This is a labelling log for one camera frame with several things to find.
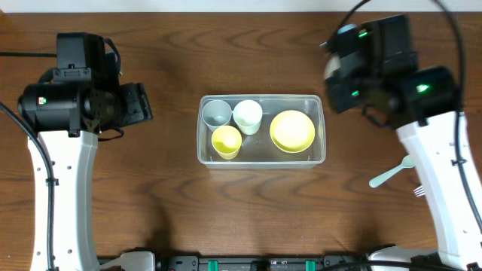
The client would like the yellow plastic bowl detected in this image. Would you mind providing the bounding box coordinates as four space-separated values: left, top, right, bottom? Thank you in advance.
269 110 316 154

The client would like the grey plastic cup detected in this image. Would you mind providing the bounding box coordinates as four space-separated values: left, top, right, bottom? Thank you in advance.
201 99 232 132

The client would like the yellow plastic cup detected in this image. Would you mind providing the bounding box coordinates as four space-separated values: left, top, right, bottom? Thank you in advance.
212 126 243 160

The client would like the white plastic cup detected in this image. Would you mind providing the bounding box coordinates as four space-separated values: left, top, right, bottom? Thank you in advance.
233 100 263 136

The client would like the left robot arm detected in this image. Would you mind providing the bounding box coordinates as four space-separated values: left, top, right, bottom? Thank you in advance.
28 130 157 270

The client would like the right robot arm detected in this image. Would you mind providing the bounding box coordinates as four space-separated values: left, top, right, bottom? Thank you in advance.
325 49 481 270

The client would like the clear plastic container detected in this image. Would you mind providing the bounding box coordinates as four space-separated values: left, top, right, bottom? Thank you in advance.
197 94 326 169

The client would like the light green plastic spoon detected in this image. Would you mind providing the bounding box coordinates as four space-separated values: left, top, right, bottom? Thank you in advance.
368 155 415 188

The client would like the white plastic fork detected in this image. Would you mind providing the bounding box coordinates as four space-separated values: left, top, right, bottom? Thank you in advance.
413 185 426 197

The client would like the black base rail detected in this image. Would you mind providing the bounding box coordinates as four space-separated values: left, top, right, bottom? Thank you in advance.
97 254 445 271

